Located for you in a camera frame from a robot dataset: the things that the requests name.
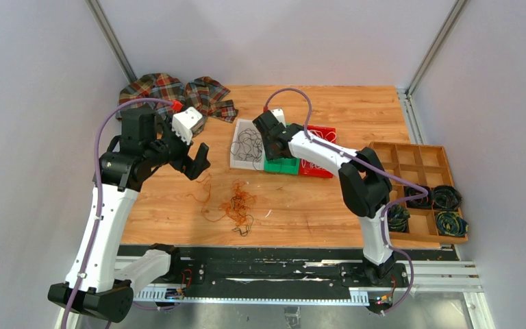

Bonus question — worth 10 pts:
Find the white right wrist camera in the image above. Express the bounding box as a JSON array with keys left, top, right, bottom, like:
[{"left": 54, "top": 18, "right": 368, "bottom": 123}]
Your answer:
[{"left": 270, "top": 108, "right": 287, "bottom": 127}]

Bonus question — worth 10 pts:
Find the white plastic bin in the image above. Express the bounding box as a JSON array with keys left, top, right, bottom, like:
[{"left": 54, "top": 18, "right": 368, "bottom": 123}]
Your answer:
[{"left": 229, "top": 119, "right": 265, "bottom": 171}]

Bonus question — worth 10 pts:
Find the wooden compartment tray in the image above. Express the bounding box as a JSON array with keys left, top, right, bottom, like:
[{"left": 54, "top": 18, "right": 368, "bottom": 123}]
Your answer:
[{"left": 370, "top": 142, "right": 468, "bottom": 245}]

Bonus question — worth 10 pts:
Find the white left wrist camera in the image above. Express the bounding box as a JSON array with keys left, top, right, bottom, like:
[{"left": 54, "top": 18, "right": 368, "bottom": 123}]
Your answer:
[{"left": 171, "top": 107, "right": 205, "bottom": 145}]

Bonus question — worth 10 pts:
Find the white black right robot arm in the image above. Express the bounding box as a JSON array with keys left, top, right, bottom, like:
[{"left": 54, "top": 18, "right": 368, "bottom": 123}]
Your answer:
[{"left": 253, "top": 110, "right": 395, "bottom": 286}]

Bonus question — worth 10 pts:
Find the red plastic bin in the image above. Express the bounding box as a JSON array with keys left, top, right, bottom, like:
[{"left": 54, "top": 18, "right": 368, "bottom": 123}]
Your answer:
[{"left": 299, "top": 125, "right": 337, "bottom": 178}]

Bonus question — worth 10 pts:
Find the black mounting rail base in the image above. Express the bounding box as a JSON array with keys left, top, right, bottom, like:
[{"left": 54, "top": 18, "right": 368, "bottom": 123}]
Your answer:
[{"left": 104, "top": 244, "right": 431, "bottom": 314}]

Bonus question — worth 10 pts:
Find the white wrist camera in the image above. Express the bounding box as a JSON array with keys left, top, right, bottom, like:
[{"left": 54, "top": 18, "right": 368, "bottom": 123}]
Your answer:
[
  {"left": 270, "top": 108, "right": 287, "bottom": 127},
  {"left": 171, "top": 107, "right": 205, "bottom": 145}
]

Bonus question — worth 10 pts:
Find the green plastic bin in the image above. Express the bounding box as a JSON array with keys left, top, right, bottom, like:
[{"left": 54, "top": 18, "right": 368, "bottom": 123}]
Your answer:
[{"left": 264, "top": 158, "right": 300, "bottom": 175}]

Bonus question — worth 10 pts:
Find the plaid flannel shirt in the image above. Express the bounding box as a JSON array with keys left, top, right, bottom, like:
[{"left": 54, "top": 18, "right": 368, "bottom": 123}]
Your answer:
[{"left": 118, "top": 73, "right": 238, "bottom": 123}]

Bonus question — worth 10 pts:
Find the small black cable loop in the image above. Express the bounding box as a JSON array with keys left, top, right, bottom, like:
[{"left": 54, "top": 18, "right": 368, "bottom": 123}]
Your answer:
[{"left": 231, "top": 213, "right": 255, "bottom": 238}]

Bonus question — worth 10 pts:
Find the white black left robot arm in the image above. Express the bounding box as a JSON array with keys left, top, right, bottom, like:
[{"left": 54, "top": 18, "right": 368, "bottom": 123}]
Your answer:
[{"left": 48, "top": 106, "right": 210, "bottom": 323}]

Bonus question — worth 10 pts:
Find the orange cable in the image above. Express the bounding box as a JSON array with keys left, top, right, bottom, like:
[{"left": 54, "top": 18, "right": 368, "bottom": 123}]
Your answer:
[
  {"left": 186, "top": 173, "right": 227, "bottom": 223},
  {"left": 217, "top": 179, "right": 258, "bottom": 228}
]

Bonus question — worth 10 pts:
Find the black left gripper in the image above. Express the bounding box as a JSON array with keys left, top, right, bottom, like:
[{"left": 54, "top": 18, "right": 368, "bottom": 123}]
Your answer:
[{"left": 145, "top": 114, "right": 210, "bottom": 179}]

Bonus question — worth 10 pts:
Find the white cable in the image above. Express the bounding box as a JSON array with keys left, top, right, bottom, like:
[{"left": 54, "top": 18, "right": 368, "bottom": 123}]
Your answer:
[{"left": 301, "top": 129, "right": 336, "bottom": 171}]

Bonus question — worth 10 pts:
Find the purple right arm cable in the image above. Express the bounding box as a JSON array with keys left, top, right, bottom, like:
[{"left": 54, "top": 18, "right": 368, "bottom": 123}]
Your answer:
[{"left": 262, "top": 87, "right": 429, "bottom": 314}]

